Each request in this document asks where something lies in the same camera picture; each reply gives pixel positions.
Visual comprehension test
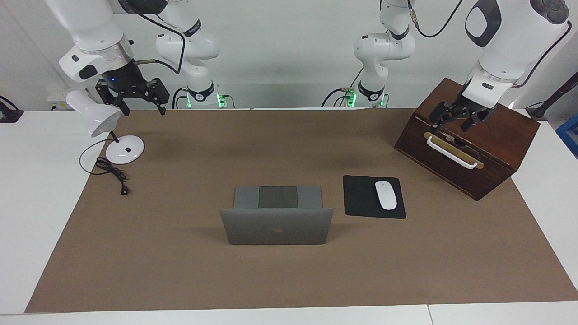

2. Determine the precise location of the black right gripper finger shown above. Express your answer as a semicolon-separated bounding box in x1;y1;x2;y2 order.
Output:
96;84;131;117
145;78;170;116

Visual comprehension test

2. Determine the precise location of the grey aluminium laptop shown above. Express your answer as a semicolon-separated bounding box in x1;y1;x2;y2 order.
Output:
220;186;334;246

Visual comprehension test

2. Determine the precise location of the white desk lamp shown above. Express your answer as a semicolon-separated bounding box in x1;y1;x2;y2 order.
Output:
66;89;145;165

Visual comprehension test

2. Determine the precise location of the dark brown wooden box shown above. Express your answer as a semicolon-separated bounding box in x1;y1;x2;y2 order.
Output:
394;78;541;201

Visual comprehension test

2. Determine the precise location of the black stand pole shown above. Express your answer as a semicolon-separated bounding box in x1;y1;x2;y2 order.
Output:
526;72;578;121

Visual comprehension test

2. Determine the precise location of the blue crate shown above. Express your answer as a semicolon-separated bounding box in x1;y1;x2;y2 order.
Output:
555;113;578;158

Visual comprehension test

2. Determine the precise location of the white computer mouse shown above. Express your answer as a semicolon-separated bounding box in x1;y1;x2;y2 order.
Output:
375;181;398;211

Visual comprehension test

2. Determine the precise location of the black mouse pad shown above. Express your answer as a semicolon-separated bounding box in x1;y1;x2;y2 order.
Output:
343;175;406;219

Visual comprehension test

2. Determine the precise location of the brown table mat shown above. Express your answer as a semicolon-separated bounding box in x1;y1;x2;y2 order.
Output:
25;108;578;313

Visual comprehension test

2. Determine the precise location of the black right base cable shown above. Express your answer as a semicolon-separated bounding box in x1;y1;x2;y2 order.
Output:
172;88;190;110

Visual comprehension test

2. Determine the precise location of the black base cable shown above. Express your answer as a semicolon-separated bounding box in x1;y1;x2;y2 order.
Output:
172;88;190;110
321;68;364;108

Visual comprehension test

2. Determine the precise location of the white box handle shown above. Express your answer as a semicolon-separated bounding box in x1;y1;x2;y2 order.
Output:
426;135;478;170

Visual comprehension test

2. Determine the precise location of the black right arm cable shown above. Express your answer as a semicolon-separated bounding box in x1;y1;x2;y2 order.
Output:
118;0;186;75

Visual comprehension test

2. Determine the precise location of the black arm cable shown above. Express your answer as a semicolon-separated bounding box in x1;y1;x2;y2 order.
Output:
118;0;186;75
406;0;573;88

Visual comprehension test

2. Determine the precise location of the white wall socket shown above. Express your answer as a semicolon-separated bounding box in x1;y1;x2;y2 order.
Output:
47;88;86;111

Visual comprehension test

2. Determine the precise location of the black lamp power cable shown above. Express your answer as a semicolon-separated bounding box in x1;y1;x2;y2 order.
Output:
79;138;130;196

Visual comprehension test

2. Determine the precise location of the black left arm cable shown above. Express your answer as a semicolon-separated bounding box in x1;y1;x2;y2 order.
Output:
406;0;573;88

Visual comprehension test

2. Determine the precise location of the black clamp mount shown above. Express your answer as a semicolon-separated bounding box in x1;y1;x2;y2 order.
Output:
0;96;24;123

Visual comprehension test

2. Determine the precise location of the black left base cable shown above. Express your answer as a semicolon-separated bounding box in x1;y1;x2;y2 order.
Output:
321;68;364;108

